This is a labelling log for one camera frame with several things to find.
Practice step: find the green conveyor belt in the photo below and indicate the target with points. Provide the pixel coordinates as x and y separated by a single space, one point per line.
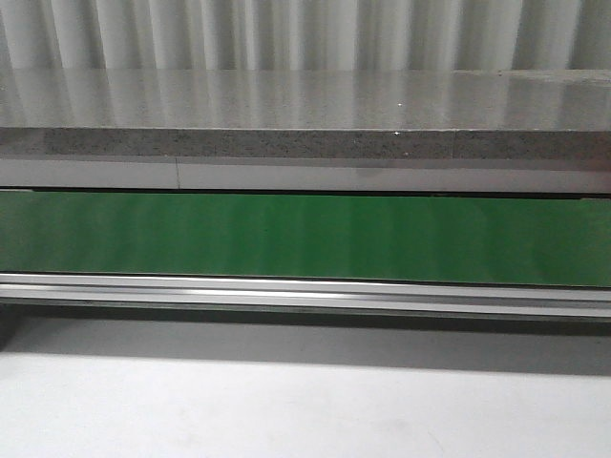
395 238

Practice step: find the grey stone counter slab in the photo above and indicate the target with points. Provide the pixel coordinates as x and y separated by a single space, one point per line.
514 115

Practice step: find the white pleated curtain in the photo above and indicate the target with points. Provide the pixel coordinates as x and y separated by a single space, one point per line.
306 35

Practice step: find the white conveyor rear rail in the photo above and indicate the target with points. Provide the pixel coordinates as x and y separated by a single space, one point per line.
538 176

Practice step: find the aluminium conveyor front rail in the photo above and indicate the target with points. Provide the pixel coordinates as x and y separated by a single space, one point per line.
304 296

